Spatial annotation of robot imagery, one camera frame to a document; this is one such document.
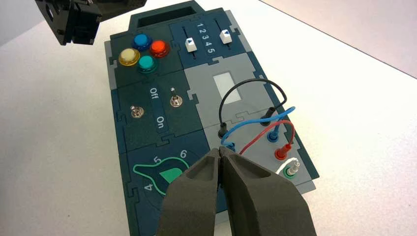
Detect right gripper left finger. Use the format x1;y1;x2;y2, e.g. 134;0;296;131
156;148;221;236

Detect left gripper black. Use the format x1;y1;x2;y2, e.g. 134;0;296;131
34;0;148;46

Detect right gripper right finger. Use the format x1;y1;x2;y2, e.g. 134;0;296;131
219;147;317;236

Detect silver toggle switch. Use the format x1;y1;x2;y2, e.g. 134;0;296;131
130;105;145;119
169;87;182;108

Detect blue push button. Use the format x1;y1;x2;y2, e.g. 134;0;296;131
132;33;153;52

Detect yellow push button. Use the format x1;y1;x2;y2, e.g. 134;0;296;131
118;48;141;67

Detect red push button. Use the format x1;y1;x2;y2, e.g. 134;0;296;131
149;40;171;59

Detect teal push button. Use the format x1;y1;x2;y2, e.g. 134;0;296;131
137;55;158;74

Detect blue grey control box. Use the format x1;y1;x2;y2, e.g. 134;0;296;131
104;0;320;236

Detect white slider knob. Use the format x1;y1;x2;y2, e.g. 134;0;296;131
184;37;198;53
219;29;233;45

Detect white display window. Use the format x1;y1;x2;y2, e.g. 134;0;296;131
212;71;242;105

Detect white jumper cable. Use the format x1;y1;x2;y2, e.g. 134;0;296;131
274;157;301;179

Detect red jumper cable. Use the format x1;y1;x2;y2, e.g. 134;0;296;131
238;119;296;161

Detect blue jumper cable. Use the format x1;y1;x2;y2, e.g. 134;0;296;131
221;106;297;152

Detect black jumper cable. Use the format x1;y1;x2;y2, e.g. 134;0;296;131
218;79;288;139

